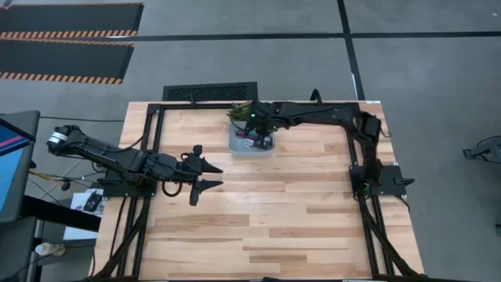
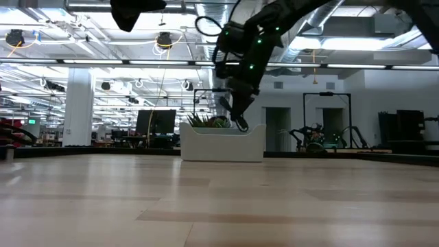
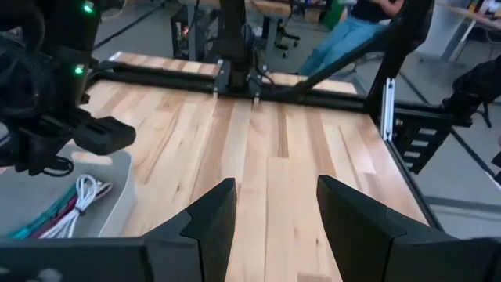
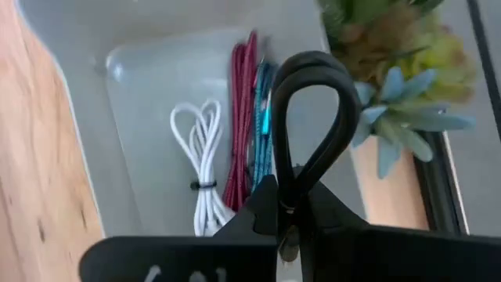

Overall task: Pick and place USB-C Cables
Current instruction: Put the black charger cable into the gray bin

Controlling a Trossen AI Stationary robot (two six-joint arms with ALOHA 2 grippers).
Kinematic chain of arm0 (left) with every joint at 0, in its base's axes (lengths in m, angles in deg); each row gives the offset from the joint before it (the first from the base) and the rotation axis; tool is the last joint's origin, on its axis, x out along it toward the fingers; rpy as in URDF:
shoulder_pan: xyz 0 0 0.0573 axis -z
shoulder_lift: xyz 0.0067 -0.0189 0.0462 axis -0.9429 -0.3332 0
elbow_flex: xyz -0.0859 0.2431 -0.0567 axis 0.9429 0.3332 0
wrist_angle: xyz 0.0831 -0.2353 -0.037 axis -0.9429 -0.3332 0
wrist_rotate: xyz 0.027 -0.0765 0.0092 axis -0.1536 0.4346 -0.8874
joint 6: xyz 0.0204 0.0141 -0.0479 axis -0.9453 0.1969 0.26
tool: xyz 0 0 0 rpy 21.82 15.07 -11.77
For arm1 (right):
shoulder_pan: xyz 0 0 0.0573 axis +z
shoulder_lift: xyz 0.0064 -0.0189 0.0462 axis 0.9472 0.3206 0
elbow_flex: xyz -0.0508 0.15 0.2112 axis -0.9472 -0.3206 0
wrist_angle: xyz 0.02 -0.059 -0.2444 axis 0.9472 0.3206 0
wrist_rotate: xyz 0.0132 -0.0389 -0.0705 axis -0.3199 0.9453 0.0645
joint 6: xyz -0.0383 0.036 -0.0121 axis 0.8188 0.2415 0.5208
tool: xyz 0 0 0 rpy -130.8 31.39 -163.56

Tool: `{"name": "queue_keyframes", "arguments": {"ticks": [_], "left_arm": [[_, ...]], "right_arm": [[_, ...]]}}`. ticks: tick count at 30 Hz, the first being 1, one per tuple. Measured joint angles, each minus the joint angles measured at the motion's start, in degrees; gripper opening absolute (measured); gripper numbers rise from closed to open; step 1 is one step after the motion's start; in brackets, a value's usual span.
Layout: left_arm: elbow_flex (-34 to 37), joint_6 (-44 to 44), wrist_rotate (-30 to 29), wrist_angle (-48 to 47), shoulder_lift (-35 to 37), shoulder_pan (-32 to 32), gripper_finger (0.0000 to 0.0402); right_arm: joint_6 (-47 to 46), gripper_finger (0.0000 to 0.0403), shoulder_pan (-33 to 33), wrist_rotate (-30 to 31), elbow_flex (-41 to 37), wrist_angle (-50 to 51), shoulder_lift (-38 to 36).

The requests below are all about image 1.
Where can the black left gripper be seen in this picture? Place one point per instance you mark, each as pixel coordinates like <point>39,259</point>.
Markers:
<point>192,164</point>

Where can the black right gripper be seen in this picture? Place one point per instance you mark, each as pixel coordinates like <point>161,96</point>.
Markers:
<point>258,117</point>

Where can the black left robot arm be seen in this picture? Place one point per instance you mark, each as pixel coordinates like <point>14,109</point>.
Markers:
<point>109,156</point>

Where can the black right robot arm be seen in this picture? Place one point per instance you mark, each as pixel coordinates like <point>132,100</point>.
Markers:
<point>332,113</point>

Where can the white plastic bin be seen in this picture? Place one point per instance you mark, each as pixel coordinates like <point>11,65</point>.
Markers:
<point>235,150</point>

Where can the small green succulent plant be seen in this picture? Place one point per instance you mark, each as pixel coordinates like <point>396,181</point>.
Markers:
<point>238,111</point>

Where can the black floor vent grate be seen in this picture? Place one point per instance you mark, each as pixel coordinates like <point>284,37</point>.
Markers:
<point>211,92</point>

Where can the small black handheld device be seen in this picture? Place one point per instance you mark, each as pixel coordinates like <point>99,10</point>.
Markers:
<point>92,201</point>

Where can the white paper sheet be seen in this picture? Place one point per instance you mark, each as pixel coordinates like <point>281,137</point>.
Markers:
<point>78,219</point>

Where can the black desk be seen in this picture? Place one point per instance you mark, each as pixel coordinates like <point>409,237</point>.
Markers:
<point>58,213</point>

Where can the clear plastic bottle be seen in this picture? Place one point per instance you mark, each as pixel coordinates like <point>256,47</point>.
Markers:
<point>49,248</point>

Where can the black hazard-striped floor mat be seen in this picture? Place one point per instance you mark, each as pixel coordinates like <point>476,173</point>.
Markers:
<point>70,17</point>
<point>62,58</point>

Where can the blue screen monitor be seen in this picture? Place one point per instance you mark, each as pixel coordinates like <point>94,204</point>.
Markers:
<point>11,164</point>

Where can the black aluminium table frame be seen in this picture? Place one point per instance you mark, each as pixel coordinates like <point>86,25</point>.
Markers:
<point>195,105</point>

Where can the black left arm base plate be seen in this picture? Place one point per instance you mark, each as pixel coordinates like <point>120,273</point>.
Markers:
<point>121,190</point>

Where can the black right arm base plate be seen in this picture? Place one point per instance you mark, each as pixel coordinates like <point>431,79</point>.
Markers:
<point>389,178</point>

